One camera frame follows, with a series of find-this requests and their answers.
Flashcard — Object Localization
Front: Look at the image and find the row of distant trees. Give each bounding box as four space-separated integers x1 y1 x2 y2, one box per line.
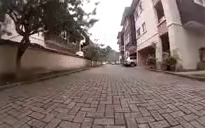
82 43 122 66

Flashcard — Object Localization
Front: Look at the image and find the white car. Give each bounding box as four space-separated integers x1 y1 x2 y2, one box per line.
122 56 138 68

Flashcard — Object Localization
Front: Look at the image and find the grey brick paved road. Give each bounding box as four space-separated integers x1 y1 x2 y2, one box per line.
0 64 205 128

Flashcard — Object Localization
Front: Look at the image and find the tall dark building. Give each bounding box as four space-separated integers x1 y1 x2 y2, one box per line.
116 6 138 64

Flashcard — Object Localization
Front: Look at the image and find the green bush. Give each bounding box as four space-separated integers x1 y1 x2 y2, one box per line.
145 54 158 70

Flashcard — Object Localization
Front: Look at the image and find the concrete kerb strip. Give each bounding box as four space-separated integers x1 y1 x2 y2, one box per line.
0 65 98 94

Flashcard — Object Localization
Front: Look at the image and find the potted plant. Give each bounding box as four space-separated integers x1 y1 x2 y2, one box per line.
161 49 182 72

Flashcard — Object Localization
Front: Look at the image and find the tall white and brown building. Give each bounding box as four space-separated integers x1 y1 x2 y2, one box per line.
132 0 205 72

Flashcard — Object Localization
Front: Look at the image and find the large leafy tree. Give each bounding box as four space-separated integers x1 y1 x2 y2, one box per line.
0 0 99 73

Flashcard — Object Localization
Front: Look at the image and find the pale concrete pavement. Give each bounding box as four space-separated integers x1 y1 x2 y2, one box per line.
149 68 205 84

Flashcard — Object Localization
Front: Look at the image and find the white and brown house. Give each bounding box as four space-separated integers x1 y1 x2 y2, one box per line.
0 13 46 48

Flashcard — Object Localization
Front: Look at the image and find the dark building behind wall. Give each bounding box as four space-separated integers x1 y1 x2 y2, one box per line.
43 28 89 56

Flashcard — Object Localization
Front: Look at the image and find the long beige boundary wall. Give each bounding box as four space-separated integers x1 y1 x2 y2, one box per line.
0 38 93 81

